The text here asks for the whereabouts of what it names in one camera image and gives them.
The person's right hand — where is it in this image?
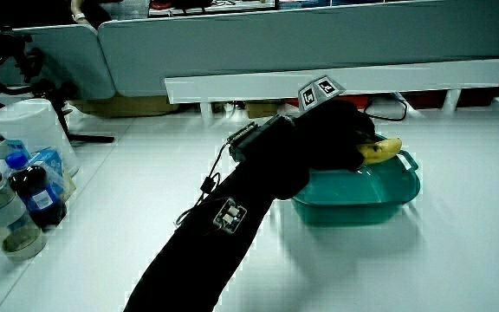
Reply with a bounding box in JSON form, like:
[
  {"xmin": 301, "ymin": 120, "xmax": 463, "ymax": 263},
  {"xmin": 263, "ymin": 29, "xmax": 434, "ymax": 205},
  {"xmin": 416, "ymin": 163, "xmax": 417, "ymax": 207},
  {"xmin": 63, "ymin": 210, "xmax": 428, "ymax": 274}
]
[{"xmin": 295, "ymin": 75, "xmax": 378, "ymax": 172}]

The yellow banana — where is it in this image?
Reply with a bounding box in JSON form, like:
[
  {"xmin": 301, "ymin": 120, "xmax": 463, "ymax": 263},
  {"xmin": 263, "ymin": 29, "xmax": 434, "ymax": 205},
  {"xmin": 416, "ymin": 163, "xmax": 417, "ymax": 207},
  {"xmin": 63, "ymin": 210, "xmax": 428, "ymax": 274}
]
[{"xmin": 355, "ymin": 137, "xmax": 404, "ymax": 166}]

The teal plastic tub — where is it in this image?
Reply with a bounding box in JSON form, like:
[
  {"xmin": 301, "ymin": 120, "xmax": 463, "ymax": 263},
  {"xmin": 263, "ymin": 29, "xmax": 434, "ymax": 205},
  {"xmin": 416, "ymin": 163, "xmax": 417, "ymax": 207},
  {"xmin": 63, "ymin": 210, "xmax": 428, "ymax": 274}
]
[{"xmin": 291, "ymin": 133, "xmax": 422, "ymax": 226}]

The person's right forearm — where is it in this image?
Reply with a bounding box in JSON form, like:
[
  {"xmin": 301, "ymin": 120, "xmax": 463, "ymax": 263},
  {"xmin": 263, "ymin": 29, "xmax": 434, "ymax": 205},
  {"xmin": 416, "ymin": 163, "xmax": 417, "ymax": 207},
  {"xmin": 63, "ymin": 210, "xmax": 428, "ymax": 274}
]
[{"xmin": 122, "ymin": 113, "xmax": 311, "ymax": 312}]

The another person's forearm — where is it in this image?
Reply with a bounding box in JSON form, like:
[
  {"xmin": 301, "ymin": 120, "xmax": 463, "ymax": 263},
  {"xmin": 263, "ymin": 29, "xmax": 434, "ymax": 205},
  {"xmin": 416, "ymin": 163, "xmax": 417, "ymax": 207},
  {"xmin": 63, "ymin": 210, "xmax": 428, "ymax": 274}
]
[{"xmin": 70, "ymin": 0, "xmax": 94, "ymax": 25}]

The grey forearm sensor module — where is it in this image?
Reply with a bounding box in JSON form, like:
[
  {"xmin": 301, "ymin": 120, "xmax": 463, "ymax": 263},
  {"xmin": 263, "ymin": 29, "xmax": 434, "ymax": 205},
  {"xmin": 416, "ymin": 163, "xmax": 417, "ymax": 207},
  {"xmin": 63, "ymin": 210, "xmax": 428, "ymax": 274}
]
[{"xmin": 212, "ymin": 197, "xmax": 249, "ymax": 235}]

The white desk shelf riser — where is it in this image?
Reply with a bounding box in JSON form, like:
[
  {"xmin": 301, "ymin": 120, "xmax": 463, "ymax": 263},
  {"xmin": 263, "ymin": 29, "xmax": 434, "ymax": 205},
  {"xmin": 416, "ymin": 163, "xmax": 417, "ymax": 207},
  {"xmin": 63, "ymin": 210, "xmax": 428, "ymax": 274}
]
[{"xmin": 164, "ymin": 58, "xmax": 499, "ymax": 126}]

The large grey partition panel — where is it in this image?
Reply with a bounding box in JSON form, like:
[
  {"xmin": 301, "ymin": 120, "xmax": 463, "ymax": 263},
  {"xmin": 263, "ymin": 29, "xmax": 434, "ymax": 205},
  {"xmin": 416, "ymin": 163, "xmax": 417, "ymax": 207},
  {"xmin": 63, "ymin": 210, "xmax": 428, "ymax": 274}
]
[{"xmin": 97, "ymin": 0, "xmax": 499, "ymax": 99}]

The brown cardboard box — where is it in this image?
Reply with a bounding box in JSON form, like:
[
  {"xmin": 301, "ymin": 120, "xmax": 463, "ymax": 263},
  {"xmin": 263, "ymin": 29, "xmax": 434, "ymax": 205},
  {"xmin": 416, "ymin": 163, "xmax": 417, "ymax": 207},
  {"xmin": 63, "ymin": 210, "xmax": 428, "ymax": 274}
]
[{"xmin": 72, "ymin": 94, "xmax": 179, "ymax": 119}]

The small grey partition panel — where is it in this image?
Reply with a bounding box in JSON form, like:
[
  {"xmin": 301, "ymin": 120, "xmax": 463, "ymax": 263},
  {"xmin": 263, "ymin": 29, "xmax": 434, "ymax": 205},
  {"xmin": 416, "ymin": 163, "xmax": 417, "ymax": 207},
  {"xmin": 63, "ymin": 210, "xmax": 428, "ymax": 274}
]
[{"xmin": 0, "ymin": 24, "xmax": 116, "ymax": 101}]

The blue carton box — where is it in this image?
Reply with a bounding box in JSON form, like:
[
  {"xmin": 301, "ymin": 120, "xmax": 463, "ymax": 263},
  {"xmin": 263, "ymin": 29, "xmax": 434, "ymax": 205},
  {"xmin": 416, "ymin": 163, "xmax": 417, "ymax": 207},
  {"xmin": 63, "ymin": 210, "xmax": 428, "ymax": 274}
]
[{"xmin": 29, "ymin": 148, "xmax": 68, "ymax": 198}]

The white cylindrical container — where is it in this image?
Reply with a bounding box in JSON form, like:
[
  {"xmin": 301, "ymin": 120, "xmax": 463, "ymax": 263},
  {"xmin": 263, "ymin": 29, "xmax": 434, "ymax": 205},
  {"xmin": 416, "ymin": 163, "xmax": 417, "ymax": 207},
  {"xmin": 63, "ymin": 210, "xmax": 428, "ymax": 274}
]
[{"xmin": 0, "ymin": 98, "xmax": 81, "ymax": 177}]

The dark drink bottle blue cap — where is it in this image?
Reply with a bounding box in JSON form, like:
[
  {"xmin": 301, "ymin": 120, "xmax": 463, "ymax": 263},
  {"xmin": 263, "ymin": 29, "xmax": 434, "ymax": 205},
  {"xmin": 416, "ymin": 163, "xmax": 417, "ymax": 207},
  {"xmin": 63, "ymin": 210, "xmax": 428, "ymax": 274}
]
[{"xmin": 4, "ymin": 151, "xmax": 68, "ymax": 230}]

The black tripod stand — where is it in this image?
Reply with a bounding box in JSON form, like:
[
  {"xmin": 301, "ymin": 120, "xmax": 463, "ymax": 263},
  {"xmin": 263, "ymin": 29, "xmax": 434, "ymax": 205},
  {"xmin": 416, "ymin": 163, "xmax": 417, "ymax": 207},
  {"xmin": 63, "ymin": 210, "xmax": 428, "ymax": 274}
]
[{"xmin": 0, "ymin": 25, "xmax": 115, "ymax": 144}]

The clear glass bottle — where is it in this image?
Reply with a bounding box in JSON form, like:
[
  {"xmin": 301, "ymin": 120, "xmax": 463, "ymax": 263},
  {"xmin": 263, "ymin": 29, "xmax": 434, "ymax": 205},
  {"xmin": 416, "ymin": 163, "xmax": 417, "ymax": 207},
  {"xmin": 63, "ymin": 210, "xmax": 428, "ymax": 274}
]
[{"xmin": 0, "ymin": 151, "xmax": 48, "ymax": 262}]

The thin black sensor cable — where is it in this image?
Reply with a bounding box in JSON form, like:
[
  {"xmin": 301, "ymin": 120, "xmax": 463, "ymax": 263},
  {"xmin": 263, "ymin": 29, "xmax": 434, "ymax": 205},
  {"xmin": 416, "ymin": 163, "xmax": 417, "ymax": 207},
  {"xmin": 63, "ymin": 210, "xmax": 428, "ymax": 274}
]
[{"xmin": 174, "ymin": 141, "xmax": 231, "ymax": 227}]

